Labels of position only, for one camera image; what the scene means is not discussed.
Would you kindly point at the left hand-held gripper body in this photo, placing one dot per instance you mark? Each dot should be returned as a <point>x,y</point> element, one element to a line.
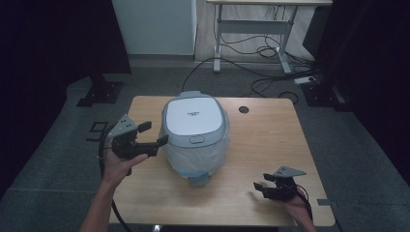
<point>124,145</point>

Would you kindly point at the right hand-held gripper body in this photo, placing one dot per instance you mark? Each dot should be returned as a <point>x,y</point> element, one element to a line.
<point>283,190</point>

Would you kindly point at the clear plastic bin liner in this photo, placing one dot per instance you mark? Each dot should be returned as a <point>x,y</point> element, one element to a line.
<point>196,158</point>

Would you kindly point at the white rice cooker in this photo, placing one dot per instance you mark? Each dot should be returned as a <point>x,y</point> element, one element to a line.
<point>193,117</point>

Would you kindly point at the person's right hand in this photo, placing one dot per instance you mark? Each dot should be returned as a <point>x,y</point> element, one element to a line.
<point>299,209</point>

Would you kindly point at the person's left hand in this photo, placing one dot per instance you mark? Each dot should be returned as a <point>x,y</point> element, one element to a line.
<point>116,169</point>

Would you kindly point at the black tape floor number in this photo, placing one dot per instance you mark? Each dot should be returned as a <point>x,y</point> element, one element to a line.
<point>95,129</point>

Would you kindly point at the grey tape strip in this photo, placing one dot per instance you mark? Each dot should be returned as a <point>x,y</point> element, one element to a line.
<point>324,202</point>

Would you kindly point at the dark round table grommet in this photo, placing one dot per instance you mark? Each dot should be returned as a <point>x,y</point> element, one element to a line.
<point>244,110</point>

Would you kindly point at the white partition panel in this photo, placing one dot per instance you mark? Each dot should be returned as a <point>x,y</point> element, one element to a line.
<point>154,25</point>

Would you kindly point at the white power strip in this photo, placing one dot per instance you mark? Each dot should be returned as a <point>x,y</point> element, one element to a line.
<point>304,80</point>

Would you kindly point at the dark curtain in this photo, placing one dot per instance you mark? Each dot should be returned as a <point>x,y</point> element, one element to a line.
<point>370,64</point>
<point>48,48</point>

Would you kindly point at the black stand base plate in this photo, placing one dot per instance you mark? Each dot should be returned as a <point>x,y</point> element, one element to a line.
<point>324,96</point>
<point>101,93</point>

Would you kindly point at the white metal frame desk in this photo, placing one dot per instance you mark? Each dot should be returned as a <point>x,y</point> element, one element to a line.
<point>254,26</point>

